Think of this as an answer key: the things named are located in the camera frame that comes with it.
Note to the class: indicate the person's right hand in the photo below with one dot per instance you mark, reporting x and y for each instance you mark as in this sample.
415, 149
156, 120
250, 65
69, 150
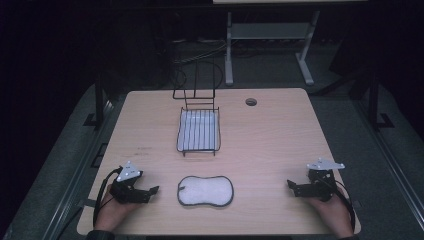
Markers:
333, 213

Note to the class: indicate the grey metal rail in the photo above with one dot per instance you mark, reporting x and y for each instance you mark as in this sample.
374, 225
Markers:
80, 173
390, 160

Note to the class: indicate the black metal post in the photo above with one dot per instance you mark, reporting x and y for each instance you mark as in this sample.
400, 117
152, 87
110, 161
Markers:
99, 100

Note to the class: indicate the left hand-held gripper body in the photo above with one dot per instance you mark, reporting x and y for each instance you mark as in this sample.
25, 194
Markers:
128, 186

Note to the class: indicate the grey table grommet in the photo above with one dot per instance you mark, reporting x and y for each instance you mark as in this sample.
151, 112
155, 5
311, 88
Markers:
251, 102

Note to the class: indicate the white metal stand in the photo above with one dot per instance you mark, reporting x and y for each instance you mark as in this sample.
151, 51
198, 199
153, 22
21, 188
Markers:
266, 31

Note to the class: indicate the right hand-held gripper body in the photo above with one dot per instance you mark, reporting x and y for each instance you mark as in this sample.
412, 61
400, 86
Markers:
320, 186

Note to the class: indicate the person's left hand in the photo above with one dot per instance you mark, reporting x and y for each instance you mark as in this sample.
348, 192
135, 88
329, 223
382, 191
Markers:
111, 211

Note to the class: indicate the white sponge with dark rim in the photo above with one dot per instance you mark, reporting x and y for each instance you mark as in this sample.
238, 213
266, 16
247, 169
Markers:
205, 191

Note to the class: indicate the white tray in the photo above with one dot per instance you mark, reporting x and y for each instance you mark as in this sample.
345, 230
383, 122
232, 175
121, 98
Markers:
198, 130

